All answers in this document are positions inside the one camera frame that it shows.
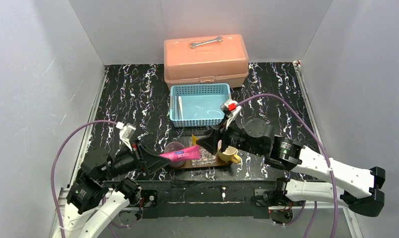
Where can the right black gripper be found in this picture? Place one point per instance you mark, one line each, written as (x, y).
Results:
(224, 135)

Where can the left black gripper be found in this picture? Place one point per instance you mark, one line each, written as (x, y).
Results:
(141, 156)

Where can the clear textured glass cup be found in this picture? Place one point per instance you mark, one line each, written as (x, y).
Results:
(206, 158)

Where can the yellow toothpaste tube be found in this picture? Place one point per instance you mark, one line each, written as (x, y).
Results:
(194, 140)

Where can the pink toothpaste tube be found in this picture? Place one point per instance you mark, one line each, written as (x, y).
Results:
(190, 153)

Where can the yellow ceramic mug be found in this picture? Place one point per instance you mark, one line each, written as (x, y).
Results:
(230, 154)

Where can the purple ceramic mug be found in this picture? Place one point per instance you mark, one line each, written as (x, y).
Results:
(172, 147)

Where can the white toothbrush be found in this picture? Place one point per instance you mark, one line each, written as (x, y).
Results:
(180, 107)

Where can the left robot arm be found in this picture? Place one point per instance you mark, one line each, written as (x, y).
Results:
(91, 205)

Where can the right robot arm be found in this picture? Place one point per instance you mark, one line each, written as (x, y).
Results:
(335, 182)

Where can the brown wooden oval tray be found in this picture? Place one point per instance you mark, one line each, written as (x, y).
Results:
(188, 164)

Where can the grey toothbrush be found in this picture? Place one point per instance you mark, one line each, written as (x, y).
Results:
(175, 108)

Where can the light blue plastic basket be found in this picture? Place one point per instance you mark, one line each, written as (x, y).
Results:
(201, 104)

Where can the salmon plastic toolbox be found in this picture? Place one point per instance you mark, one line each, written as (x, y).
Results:
(218, 62)

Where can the silver open-end wrench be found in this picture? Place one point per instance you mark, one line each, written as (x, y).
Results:
(217, 39)

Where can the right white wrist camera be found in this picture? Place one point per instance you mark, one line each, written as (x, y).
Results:
(230, 110)

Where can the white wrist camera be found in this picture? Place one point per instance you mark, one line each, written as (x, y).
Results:
(126, 132)
(230, 110)

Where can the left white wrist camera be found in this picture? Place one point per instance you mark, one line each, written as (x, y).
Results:
(126, 132)

